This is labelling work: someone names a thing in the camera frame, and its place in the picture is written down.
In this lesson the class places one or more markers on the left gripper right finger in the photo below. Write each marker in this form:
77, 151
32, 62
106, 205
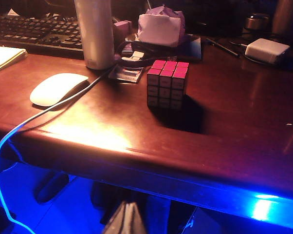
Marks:
135, 223

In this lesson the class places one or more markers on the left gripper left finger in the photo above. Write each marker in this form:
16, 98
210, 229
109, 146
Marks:
116, 223

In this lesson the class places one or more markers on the Rubik's cube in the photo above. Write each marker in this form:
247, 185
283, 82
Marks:
166, 85

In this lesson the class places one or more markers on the flat card coaster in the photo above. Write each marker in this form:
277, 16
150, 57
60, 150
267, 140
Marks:
127, 75

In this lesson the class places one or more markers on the white computer mouse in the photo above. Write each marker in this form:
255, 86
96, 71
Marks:
56, 87

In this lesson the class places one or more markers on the white folded card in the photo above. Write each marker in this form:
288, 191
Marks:
134, 56

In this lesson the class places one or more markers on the grey thermos tumbler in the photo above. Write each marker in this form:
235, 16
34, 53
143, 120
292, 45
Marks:
95, 34

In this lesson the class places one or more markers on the small purple box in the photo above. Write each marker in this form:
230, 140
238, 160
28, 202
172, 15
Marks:
121, 30

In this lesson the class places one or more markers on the white tissue pack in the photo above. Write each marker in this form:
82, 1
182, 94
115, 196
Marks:
158, 29

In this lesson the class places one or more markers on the black pen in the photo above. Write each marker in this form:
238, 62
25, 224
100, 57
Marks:
223, 47

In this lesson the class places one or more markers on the white notebook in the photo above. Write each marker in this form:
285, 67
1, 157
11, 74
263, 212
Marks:
5, 57

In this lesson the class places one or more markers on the black keyboard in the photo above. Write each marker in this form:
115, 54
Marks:
27, 29

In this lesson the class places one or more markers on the white power adapter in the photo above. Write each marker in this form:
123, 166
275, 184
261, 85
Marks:
267, 50

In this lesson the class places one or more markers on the small round metal object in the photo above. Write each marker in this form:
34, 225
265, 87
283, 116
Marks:
256, 22

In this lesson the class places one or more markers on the dark metal bottle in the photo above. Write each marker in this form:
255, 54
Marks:
286, 15

